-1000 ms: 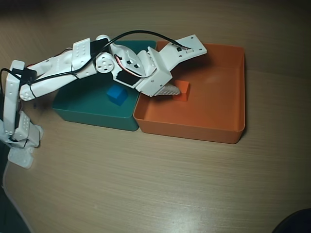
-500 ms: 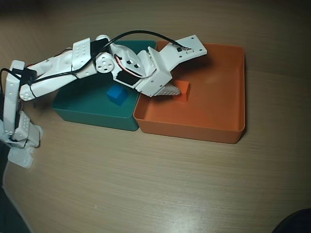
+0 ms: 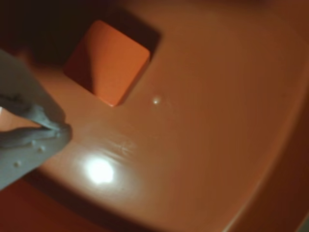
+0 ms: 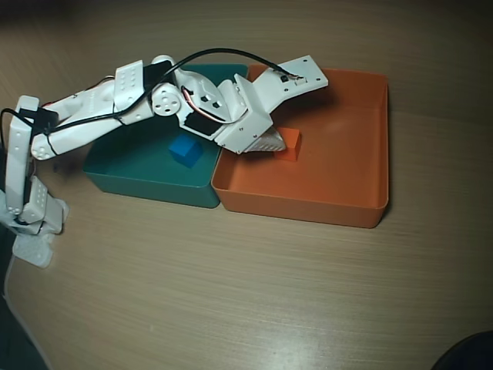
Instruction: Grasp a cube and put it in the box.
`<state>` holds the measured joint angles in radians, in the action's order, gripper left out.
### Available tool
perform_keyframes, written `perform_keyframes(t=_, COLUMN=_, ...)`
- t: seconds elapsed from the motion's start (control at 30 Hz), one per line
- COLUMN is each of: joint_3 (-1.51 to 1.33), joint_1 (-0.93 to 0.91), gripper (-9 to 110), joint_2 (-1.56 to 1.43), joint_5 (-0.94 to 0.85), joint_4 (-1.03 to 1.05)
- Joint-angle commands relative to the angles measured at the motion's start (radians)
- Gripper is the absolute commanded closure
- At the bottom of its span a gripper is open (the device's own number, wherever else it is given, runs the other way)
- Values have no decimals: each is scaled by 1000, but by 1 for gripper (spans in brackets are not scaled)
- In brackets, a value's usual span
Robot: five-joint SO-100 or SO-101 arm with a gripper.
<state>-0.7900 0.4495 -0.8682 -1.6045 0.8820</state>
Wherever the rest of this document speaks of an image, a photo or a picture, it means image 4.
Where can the orange plastic box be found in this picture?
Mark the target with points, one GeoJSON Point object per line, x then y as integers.
{"type": "Point", "coordinates": [327, 173]}

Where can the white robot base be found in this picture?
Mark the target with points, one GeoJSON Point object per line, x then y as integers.
{"type": "Point", "coordinates": [32, 254]}

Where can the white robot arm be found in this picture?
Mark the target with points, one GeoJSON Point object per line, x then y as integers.
{"type": "Point", "coordinates": [84, 131]}

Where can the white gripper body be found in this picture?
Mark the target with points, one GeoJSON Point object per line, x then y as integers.
{"type": "Point", "coordinates": [249, 132]}

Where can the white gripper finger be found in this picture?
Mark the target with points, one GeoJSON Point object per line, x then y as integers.
{"type": "Point", "coordinates": [269, 143]}

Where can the blue cube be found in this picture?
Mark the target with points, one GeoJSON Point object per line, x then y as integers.
{"type": "Point", "coordinates": [185, 151]}

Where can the orange cube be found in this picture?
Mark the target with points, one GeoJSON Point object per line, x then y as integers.
{"type": "Point", "coordinates": [292, 148]}

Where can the teal plastic box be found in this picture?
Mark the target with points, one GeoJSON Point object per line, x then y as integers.
{"type": "Point", "coordinates": [154, 189]}

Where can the dark round object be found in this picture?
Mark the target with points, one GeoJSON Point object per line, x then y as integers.
{"type": "Point", "coordinates": [473, 354]}

